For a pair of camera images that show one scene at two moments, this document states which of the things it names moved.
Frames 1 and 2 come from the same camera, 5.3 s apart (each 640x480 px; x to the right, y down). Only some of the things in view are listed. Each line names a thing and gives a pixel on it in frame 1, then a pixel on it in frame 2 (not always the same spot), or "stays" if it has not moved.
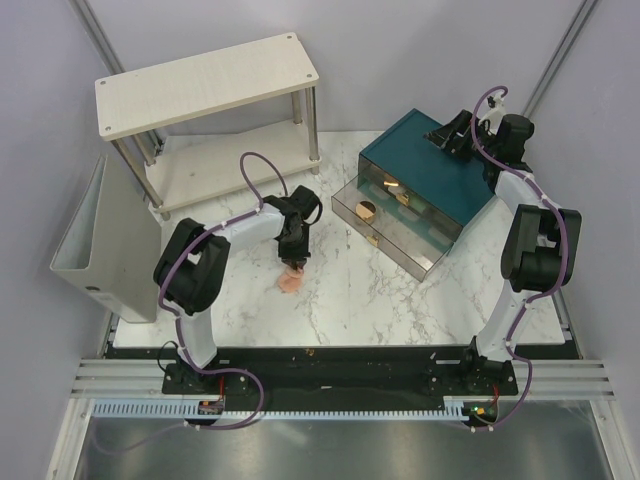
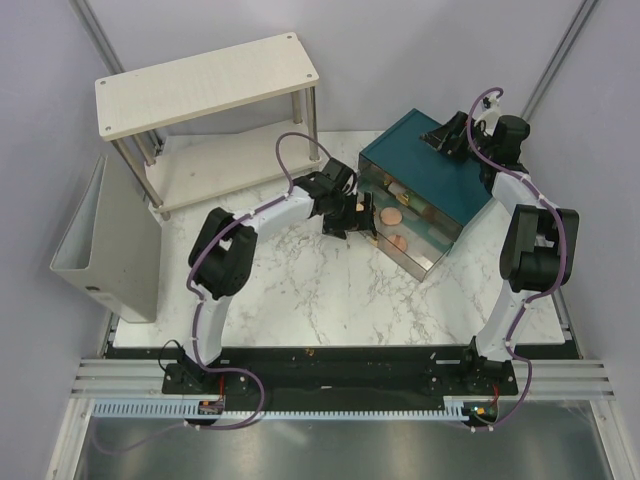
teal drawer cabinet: (455, 186) stays
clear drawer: (407, 243) stays
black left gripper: (299, 255) -> (356, 220)
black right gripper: (459, 125) stays
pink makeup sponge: (291, 280) -> (391, 216)
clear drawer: (406, 201) stays
